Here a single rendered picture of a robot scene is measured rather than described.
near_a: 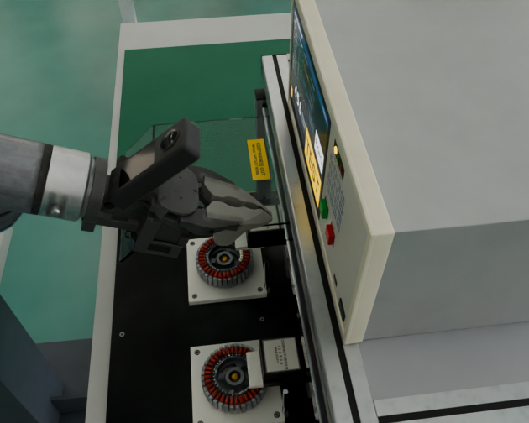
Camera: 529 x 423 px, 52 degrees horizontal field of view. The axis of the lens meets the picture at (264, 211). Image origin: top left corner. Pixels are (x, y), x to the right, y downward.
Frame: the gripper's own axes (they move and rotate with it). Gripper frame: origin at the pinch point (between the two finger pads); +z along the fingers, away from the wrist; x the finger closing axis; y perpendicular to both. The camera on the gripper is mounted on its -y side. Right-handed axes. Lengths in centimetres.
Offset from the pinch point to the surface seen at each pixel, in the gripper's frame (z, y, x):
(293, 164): 8.5, 4.0, -14.5
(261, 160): 7.0, 10.2, -20.8
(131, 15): -3, 72, -157
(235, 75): 20, 39, -87
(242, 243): 11.2, 28.6, -18.3
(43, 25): -37, 148, -249
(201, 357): 7.1, 41.5, -1.7
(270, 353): 13.9, 28.4, 3.3
